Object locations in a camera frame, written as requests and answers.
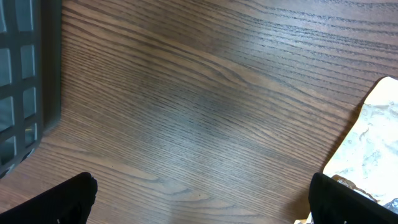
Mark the brown snack pouch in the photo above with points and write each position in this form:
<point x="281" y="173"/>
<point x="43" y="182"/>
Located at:
<point x="366" y="160"/>

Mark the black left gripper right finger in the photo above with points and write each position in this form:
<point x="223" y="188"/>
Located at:
<point x="333" y="203"/>

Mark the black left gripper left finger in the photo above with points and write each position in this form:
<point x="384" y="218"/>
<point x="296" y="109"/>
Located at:
<point x="69" y="202"/>

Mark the grey plastic mesh basket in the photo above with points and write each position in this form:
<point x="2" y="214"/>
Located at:
<point x="30" y="76"/>

